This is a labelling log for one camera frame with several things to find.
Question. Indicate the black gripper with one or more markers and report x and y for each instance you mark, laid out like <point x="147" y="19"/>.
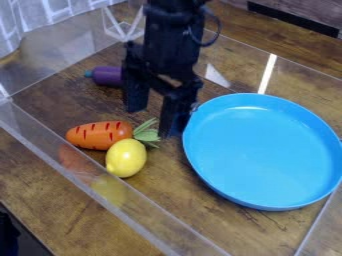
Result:
<point x="160" y="63"/>

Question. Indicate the orange toy carrot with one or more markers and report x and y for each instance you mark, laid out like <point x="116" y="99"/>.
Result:
<point x="99" y="135"/>

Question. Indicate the yellow toy lemon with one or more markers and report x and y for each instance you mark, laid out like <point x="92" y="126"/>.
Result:
<point x="126" y="158"/>

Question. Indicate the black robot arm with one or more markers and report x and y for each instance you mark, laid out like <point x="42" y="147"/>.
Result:
<point x="174" y="4"/>

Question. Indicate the blue round tray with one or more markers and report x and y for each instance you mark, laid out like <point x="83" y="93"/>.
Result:
<point x="263" y="151"/>

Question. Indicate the purple toy eggplant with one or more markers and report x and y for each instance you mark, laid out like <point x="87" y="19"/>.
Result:
<point x="106" y="76"/>

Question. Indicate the white curtain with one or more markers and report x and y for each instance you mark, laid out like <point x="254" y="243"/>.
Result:
<point x="26" y="15"/>

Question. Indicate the clear acrylic enclosure wall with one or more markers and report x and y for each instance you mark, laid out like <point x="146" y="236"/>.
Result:
<point x="162" y="213"/>

